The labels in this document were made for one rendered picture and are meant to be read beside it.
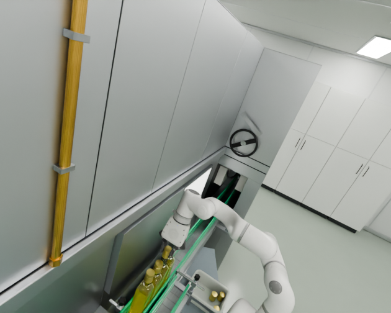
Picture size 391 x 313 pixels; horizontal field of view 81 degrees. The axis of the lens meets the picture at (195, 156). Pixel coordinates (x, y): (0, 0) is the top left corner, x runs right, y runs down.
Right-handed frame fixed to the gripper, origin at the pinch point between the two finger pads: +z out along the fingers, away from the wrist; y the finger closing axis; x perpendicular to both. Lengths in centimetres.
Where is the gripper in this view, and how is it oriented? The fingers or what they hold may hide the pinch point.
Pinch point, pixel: (167, 249)
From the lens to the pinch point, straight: 108.3
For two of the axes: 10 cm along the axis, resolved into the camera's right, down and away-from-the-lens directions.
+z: -4.0, 9.0, 1.5
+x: 3.2, -0.2, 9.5
